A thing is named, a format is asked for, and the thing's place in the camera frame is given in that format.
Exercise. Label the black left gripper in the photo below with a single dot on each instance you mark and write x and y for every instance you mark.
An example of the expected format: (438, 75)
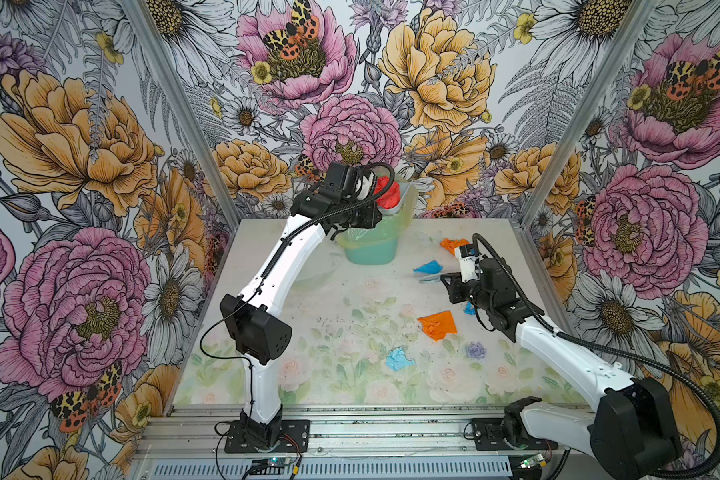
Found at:
(369, 220)

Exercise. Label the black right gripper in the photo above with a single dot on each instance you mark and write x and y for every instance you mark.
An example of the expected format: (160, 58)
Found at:
(454, 292)

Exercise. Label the small blue paper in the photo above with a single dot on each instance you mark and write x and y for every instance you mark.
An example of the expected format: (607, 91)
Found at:
(470, 309)

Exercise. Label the red paper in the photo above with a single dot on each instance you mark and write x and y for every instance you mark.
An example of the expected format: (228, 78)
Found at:
(391, 197)

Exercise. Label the purple paper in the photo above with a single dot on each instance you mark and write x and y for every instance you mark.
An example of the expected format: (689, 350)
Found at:
(475, 351)

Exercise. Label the grey-green plastic dustpan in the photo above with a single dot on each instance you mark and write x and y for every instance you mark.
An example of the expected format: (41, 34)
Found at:
(407, 204)

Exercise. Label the light blue paper front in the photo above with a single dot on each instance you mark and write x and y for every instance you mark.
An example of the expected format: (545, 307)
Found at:
(397, 360)

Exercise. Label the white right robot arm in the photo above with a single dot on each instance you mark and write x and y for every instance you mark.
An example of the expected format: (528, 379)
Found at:
(630, 430)

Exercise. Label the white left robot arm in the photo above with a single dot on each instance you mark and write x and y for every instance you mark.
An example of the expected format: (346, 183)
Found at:
(252, 316)

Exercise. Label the large orange crumpled paper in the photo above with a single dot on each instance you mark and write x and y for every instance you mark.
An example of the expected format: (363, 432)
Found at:
(452, 245)

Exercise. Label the green plastic trash bin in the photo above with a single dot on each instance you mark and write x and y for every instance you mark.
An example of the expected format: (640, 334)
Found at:
(378, 246)

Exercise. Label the blue crumpled paper middle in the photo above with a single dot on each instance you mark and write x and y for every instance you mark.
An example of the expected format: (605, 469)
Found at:
(431, 268)

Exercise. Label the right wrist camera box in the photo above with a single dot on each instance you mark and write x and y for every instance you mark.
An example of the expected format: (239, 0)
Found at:
(468, 259)

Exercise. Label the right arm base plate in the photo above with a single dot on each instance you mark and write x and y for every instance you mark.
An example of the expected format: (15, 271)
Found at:
(495, 434)

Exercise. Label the aluminium corner post right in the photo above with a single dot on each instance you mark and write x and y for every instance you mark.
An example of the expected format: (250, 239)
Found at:
(627, 34)

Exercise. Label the aluminium corner post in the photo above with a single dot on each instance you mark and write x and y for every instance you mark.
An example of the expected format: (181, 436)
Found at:
(161, 63)
(627, 34)

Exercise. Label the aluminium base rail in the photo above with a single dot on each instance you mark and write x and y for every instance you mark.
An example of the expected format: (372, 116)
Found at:
(350, 442)

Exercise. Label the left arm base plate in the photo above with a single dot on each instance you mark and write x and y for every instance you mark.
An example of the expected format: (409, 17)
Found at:
(282, 436)

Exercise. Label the aluminium corner post left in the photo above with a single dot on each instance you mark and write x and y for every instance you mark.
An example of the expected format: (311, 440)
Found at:
(161, 63)

